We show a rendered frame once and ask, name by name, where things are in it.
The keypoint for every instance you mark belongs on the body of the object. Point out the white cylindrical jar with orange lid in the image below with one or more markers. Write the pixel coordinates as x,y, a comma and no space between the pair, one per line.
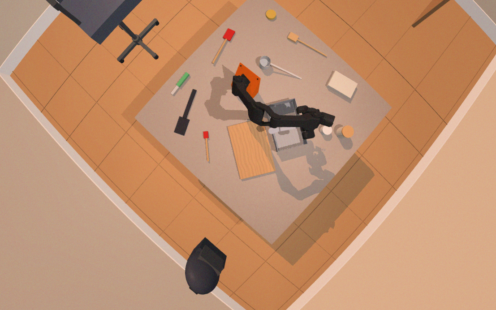
345,132

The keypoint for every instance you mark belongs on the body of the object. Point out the short white cylinder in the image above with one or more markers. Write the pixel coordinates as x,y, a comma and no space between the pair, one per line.
325,130

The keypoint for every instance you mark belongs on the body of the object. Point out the yellow round disc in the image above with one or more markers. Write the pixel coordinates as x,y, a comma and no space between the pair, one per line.
271,14

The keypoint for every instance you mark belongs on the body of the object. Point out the red spatula with wooden handle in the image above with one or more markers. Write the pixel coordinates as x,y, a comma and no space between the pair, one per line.
228,36

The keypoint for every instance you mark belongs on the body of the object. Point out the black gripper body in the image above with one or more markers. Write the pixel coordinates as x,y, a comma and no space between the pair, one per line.
307,134

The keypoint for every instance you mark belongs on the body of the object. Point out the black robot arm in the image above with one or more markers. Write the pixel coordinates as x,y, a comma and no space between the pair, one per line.
311,119

